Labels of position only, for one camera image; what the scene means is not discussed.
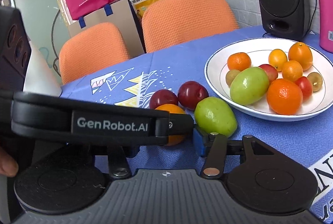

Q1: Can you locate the pink thermos bottle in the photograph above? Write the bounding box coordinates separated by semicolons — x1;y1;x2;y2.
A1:
319;0;333;53

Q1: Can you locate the red peach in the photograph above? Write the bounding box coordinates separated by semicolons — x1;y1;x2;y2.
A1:
295;76;313;102
259;64;278;84

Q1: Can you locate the right orange chair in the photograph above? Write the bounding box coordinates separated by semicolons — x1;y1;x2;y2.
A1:
142;0;239;53

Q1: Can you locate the dark red plum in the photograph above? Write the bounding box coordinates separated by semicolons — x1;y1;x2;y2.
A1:
177;81;209;111
149;89;178;109

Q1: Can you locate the small kumquat orange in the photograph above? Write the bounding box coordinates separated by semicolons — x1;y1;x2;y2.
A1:
282;60;303;82
269;49;288;72

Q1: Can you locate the brown longan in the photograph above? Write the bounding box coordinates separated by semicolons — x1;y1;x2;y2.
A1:
307;72;323;92
225;69;240;87

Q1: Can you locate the orange chair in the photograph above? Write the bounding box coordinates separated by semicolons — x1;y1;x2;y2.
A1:
59;23;130;85
142;0;239;53

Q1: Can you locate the green plum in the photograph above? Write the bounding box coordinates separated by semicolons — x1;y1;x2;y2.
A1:
194;96;238;137
230;67;269;105

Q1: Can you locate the brown paper bag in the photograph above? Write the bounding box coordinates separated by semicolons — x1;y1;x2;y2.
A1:
68;0;146;58

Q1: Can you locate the white ceramic plate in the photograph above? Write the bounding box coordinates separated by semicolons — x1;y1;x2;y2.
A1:
205;38;332;121

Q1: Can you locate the yellow snack bag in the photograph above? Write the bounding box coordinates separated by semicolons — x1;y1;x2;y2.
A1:
134;0;159;19

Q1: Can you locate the white thermos jug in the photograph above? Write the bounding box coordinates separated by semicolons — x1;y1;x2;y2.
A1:
23;40;62;97

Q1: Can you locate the large orange with navel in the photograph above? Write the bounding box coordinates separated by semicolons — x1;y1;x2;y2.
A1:
288;42;313;70

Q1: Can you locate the left orange chair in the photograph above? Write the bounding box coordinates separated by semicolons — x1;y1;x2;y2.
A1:
59;23;130;85

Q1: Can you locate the person's left hand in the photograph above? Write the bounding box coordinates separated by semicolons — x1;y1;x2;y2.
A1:
0;148;19;177

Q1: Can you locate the mandarin orange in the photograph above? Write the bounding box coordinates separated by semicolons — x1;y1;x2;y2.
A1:
227;53;252;71
266;78;303;115

